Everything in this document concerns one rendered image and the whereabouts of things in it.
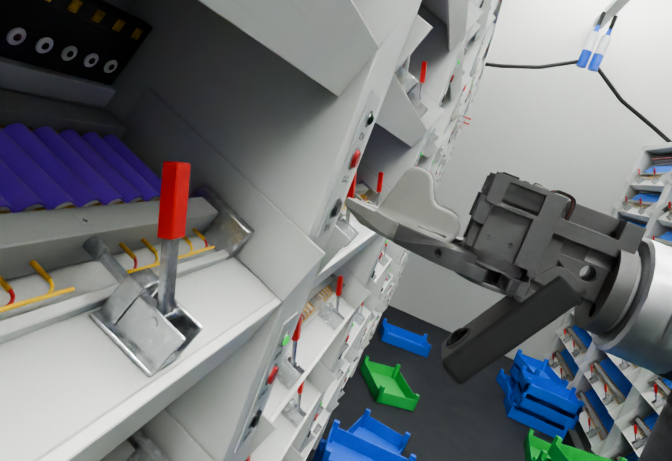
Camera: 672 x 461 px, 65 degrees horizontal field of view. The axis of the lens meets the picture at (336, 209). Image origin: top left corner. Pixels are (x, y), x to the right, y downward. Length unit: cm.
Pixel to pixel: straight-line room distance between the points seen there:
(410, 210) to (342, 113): 9
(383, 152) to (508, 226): 71
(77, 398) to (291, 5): 18
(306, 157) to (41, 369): 23
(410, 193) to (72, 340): 26
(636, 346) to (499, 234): 12
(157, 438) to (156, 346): 24
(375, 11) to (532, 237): 19
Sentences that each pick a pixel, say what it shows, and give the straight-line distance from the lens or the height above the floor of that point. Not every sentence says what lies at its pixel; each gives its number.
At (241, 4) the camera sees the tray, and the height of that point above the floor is 112.
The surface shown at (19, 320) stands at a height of 98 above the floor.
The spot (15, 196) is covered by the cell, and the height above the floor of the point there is 100.
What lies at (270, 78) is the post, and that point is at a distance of 41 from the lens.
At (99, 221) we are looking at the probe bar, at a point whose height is 100.
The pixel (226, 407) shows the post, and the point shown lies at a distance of 46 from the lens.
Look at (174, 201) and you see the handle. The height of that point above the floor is 103.
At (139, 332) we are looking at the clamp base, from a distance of 26.
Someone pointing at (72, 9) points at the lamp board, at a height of 110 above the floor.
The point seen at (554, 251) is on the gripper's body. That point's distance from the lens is 42.
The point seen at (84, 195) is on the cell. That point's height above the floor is 101.
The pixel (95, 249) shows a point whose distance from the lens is 27.
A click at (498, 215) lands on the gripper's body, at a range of 40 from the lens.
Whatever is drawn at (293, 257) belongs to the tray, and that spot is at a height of 99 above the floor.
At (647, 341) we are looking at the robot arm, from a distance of 42.
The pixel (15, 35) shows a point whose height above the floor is 107.
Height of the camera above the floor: 108
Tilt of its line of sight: 8 degrees down
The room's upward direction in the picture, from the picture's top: 21 degrees clockwise
